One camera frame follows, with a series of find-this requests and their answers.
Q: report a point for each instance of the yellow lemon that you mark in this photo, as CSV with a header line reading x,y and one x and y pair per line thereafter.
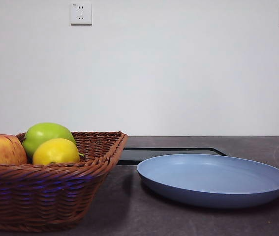
x,y
55,152

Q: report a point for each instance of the blue round plate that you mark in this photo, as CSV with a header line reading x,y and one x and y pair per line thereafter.
x,y
210,177

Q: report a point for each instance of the brown wicker basket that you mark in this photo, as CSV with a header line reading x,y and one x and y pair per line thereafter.
x,y
43,191

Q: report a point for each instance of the black flat tray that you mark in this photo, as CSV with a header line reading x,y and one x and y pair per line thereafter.
x,y
134,156

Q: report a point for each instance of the green apple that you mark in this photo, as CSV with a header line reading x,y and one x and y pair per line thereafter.
x,y
45,132

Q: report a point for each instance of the red yellow apple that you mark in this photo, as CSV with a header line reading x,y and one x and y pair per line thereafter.
x,y
1,150

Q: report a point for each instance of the white wall socket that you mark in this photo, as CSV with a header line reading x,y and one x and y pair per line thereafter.
x,y
81,13

